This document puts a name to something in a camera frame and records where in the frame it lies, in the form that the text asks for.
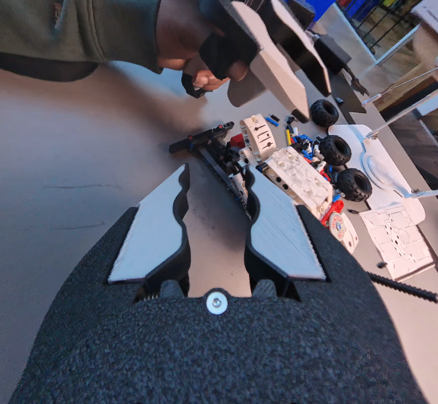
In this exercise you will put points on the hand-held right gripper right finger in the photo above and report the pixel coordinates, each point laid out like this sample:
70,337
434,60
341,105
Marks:
284,239

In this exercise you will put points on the white book stand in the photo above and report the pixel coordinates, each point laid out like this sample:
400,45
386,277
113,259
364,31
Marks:
386,171

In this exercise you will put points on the black rubber toy tyre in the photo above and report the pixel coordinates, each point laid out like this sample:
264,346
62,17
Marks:
334,150
354,185
324,113

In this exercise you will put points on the person's left hand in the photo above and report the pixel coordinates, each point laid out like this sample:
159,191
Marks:
178,31

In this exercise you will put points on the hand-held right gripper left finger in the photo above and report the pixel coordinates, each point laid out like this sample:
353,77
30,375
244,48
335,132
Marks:
150,239

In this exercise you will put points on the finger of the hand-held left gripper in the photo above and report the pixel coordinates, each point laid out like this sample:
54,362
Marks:
308,51
277,72

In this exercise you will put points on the grey desk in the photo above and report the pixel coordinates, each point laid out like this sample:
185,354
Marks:
85,171

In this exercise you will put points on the black power adapter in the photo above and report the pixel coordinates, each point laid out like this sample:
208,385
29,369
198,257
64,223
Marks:
332,53

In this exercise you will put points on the pile of small brick parts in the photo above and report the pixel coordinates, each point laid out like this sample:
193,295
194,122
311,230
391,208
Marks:
304,144

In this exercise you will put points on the white toy truck model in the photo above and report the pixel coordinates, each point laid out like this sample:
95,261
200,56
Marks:
301,174

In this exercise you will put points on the person's left forearm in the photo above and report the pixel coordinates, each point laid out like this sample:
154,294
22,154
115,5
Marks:
85,17

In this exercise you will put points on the white sticker sheet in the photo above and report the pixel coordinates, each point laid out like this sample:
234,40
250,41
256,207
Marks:
397,239

